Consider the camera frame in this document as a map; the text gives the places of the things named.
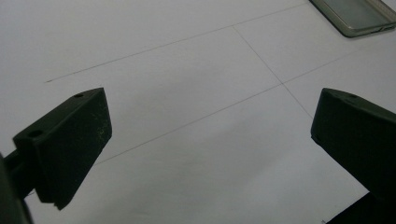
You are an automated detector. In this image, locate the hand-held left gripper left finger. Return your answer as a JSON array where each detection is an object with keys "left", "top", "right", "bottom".
[{"left": 12, "top": 87, "right": 113, "bottom": 211}]

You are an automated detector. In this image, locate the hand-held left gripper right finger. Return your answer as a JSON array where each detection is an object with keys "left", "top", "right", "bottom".
[{"left": 310, "top": 87, "right": 396, "bottom": 202}]

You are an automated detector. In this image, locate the dark translucent phone case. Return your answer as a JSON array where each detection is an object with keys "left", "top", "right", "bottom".
[{"left": 308, "top": 0, "right": 396, "bottom": 38}]

